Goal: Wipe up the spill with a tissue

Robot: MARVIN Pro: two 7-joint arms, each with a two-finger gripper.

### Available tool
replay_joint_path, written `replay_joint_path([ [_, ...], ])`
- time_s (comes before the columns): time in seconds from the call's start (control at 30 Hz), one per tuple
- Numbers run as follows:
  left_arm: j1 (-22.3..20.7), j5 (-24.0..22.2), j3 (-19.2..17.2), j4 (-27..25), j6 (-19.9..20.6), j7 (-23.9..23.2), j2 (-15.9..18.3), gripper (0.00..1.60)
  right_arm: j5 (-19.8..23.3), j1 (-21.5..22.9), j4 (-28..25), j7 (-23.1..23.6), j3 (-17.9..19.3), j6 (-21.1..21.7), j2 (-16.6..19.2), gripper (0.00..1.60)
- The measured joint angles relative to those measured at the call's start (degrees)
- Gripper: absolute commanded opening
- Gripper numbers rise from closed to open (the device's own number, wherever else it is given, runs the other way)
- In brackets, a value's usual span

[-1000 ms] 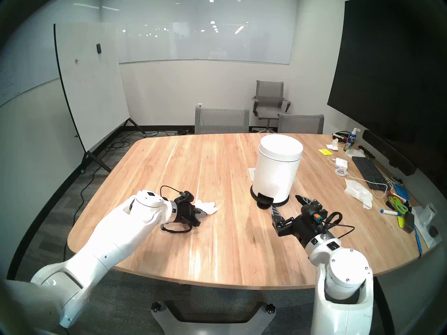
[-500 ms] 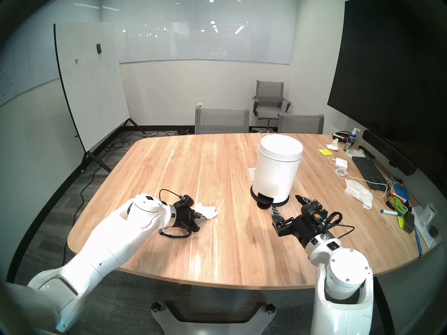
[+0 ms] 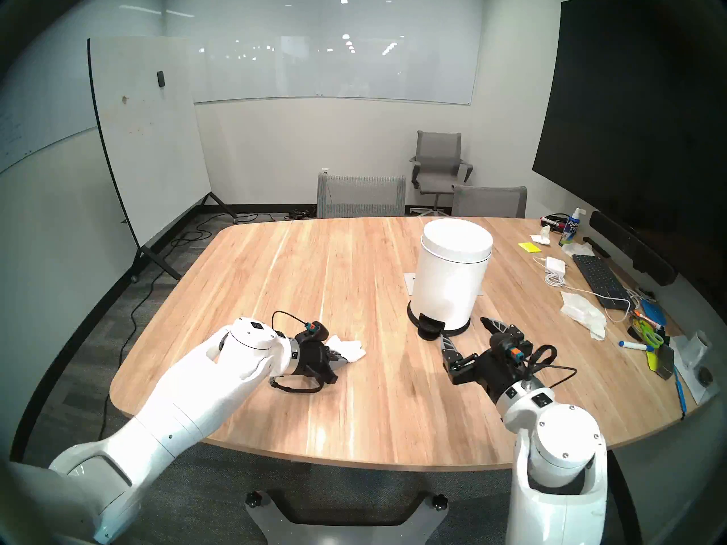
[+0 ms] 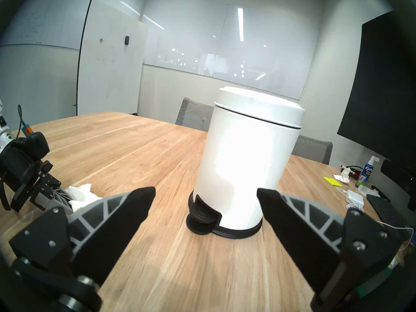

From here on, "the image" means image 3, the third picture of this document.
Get rolling whiteboard on stand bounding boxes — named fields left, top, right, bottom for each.
left=87, top=37, right=238, bottom=283

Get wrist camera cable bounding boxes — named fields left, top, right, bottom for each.
left=271, top=309, right=311, bottom=332
left=525, top=345, right=578, bottom=389

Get large crumpled white tissue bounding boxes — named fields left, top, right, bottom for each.
left=560, top=290, right=608, bottom=341

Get grey fabric-back chair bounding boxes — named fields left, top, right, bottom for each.
left=452, top=185, right=528, bottom=219

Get black video soundbar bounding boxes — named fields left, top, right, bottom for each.
left=589, top=211, right=678, bottom=286

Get black and yellow block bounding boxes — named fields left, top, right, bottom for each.
left=647, top=345, right=675, bottom=380

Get white pedal trash can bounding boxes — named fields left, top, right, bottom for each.
left=407, top=218, right=494, bottom=341

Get green handled scissors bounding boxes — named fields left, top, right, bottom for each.
left=632, top=317, right=664, bottom=349

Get large black wall screen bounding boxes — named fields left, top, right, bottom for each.
left=532, top=0, right=727, bottom=300

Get glass wall board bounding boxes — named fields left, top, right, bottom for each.
left=165, top=0, right=486, bottom=106

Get white mug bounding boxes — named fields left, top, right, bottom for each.
left=684, top=329, right=711, bottom=368

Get white wiping tissue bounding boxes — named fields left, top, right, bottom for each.
left=327, top=335, right=367, bottom=364

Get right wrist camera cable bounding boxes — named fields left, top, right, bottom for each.
left=525, top=345, right=578, bottom=389

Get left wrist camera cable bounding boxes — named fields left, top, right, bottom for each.
left=271, top=309, right=311, bottom=332

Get whiteboard cleaner spray bottle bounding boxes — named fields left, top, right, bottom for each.
left=559, top=208, right=587, bottom=247

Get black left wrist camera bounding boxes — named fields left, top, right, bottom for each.
left=295, top=321, right=329, bottom=346

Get black left gripper loop cable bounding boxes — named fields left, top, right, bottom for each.
left=269, top=374, right=324, bottom=395

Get grey mesh-back chair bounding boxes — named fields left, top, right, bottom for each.
left=316, top=173, right=407, bottom=219

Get white paper sheet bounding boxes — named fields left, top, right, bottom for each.
left=667, top=334, right=719, bottom=405

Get white charger cable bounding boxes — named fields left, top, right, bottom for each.
left=534, top=255, right=642, bottom=323

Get blue flat pad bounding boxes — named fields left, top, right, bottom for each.
left=637, top=300, right=666, bottom=328

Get wall whiteboard with handwriting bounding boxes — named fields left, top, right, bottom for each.
left=0, top=44, right=100, bottom=175

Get black keyboard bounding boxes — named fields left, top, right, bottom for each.
left=572, top=254, right=632, bottom=311

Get long black power cable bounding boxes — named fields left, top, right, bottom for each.
left=97, top=215, right=239, bottom=437

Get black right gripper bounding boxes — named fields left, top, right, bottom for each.
left=439, top=317, right=547, bottom=404

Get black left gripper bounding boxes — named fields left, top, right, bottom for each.
left=290, top=337, right=354, bottom=387

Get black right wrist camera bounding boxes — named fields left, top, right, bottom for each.
left=490, top=331, right=534, bottom=370

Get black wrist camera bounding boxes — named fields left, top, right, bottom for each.
left=490, top=331, right=534, bottom=370
left=295, top=321, right=329, bottom=346

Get grey swivel office chair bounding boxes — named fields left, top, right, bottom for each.
left=409, top=131, right=474, bottom=216

